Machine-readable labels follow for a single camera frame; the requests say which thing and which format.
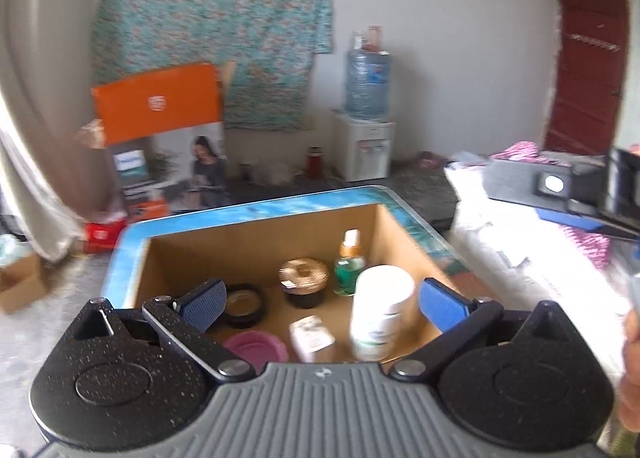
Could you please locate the white charger plug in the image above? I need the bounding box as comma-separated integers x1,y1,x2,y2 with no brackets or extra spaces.
289,315,336,364

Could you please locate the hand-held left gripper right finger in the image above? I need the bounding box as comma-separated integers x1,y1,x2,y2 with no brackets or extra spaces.
390,278,583,381

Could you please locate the large cardboard box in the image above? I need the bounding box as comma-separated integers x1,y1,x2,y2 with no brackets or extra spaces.
132,202,496,369

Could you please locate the red packet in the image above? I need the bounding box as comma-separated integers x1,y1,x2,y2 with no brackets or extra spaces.
82,219,128,254

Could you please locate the black jar with gold lid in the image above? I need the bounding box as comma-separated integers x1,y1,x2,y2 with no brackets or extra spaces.
278,257,330,310

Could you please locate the floral teal cloth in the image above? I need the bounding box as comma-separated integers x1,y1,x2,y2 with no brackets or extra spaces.
92,0,335,131

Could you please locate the black tape roll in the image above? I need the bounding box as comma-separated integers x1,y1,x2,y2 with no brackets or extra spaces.
220,284,266,329

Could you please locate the beige curtain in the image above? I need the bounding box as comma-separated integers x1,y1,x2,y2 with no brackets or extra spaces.
0,0,126,264

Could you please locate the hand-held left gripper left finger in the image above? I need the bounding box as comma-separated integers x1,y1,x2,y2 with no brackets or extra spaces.
70,278,253,384

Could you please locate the red door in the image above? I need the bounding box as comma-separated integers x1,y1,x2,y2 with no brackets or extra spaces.
544,0,630,156

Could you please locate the small cardboard box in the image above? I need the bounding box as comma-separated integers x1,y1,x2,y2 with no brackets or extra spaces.
0,253,48,315

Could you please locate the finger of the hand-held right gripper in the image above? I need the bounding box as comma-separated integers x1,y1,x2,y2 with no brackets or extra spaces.
537,210,640,241

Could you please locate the blue water jug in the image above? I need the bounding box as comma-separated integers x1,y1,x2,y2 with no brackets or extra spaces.
345,29,393,121

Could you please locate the brown paper bag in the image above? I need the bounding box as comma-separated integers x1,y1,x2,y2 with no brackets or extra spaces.
75,118,107,148

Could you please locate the white water dispenser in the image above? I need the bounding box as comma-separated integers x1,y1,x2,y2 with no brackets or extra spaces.
332,108,396,184

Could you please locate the green dropper bottle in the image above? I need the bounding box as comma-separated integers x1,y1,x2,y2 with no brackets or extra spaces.
333,229,367,297

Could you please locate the person's right forearm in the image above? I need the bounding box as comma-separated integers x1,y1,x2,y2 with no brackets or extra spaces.
619,308,640,439

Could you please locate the white supplement bottle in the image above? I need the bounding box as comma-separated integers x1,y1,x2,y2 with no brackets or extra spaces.
349,265,416,363

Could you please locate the white and green plastic bag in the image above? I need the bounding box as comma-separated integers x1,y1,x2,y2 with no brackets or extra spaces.
0,233,36,269

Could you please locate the orange and grey product box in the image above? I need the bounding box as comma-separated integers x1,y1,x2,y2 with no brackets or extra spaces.
91,63,232,219

